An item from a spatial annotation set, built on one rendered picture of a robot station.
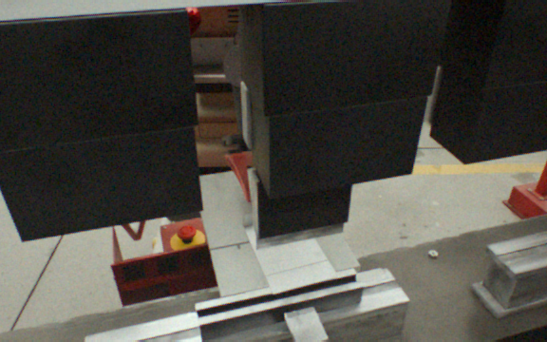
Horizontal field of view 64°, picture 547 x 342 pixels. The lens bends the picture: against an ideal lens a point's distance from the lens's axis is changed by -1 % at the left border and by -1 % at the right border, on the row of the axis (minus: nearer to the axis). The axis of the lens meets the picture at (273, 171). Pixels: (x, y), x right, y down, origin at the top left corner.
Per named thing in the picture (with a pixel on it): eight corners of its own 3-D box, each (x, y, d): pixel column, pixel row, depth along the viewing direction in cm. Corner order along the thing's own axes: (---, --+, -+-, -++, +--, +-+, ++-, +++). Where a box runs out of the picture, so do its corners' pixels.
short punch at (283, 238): (339, 226, 50) (347, 155, 45) (346, 237, 48) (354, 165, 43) (254, 243, 47) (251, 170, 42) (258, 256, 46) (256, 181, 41)
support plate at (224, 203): (294, 165, 77) (294, 161, 77) (359, 271, 56) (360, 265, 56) (193, 181, 73) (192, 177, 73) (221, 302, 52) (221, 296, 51)
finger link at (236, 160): (287, 199, 62) (278, 133, 62) (237, 206, 61) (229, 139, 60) (274, 195, 69) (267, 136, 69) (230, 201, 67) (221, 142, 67)
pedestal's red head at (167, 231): (210, 254, 105) (203, 194, 96) (225, 305, 93) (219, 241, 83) (124, 274, 100) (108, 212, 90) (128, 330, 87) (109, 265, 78)
